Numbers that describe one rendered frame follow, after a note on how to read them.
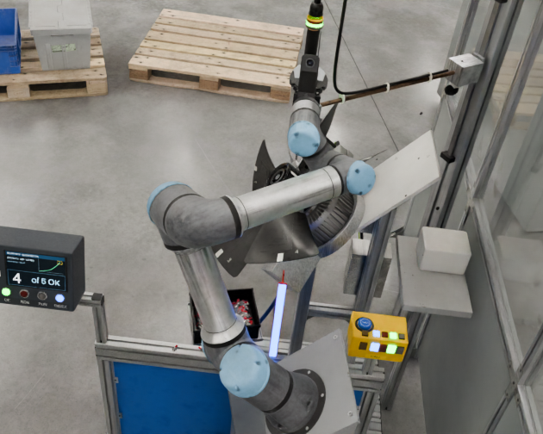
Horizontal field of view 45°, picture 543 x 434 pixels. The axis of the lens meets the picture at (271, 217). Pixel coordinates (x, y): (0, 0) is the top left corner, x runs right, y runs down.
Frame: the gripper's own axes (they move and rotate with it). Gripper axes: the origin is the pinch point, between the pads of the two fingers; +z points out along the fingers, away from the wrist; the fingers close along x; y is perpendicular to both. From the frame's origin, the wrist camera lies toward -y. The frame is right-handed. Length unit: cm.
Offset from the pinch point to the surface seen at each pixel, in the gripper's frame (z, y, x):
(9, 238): -38, 42, -76
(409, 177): 6, 38, 37
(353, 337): -44, 59, 22
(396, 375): 7, 141, 54
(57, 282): -45, 50, -61
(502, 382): -39, 77, 70
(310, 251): -25, 45, 7
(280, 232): -17, 47, -2
